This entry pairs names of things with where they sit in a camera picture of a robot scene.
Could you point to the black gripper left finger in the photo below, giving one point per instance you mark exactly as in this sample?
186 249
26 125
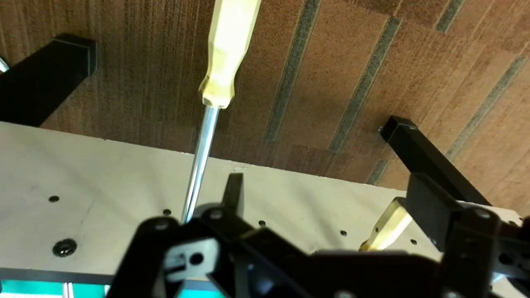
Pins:
166 243

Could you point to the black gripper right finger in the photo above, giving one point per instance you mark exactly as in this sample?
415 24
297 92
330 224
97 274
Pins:
436 218

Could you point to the foosball rod three yellow players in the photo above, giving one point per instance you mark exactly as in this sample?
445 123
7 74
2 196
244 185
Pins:
229 50

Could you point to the black foosball table leg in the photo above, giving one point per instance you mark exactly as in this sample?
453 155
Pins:
44 77
425 150

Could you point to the foosball table with green field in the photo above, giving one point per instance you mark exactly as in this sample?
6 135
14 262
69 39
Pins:
110 183

